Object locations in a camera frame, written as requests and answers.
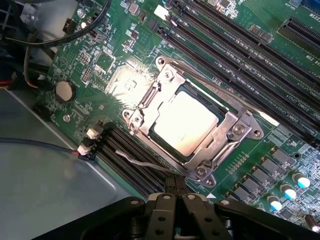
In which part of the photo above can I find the black RAM slot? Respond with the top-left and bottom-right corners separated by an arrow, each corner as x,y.
96,119 -> 181,176
76,144 -> 156,200
154,4 -> 320,101
157,26 -> 320,148
86,127 -> 173,183
82,138 -> 168,193
168,16 -> 320,123
172,0 -> 320,81

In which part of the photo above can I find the silver blue capacitor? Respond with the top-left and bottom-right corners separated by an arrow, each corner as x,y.
280,183 -> 297,201
291,172 -> 311,189
266,194 -> 283,211

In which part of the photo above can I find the metal socket cover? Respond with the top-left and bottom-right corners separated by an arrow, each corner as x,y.
129,63 -> 252,173

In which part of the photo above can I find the dark cylindrical capacitor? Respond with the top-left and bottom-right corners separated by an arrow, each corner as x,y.
304,214 -> 320,234

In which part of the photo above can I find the grey metal PC case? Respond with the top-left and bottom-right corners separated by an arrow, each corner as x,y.
0,0 -> 147,240

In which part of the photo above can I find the green motherboard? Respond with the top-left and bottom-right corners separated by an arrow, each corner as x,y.
32,0 -> 320,233

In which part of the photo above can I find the metal locking lever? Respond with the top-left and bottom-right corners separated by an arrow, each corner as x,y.
172,58 -> 251,113

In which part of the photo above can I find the silver coin battery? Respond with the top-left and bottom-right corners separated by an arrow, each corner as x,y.
54,79 -> 76,102

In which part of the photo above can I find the black expansion slot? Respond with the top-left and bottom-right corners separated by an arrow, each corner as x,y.
276,16 -> 320,54

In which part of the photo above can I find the black header connector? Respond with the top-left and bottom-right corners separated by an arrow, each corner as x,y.
63,19 -> 76,35

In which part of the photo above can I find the grey braided wire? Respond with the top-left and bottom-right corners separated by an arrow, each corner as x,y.
115,149 -> 176,174

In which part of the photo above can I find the thin dark wire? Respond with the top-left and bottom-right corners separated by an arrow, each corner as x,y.
0,138 -> 81,157

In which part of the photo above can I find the thick black cable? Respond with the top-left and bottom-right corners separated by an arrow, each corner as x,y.
4,0 -> 113,49

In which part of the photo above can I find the grey wire bundle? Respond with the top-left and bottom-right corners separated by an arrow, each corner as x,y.
22,28 -> 48,89

